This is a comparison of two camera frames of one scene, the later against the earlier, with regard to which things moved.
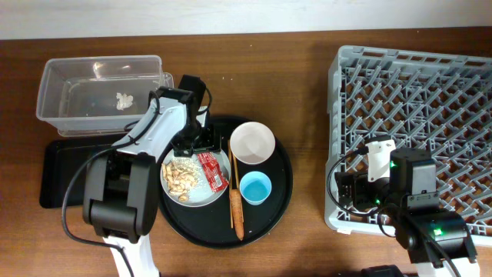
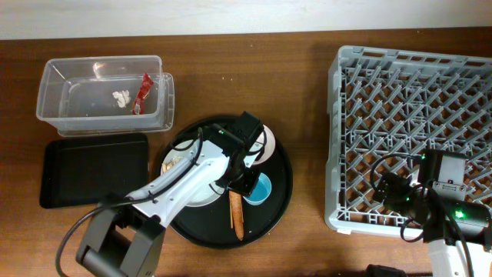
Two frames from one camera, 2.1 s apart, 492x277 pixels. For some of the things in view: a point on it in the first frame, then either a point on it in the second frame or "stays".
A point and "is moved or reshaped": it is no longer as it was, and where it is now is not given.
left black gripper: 212,143 → 244,187
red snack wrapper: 212,171 is moved or reshaped
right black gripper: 359,180 → 390,198
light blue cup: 255,187 stays
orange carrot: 237,210 stays
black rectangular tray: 64,171 stays
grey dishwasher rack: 436,101 stays
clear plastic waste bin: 97,96 stays
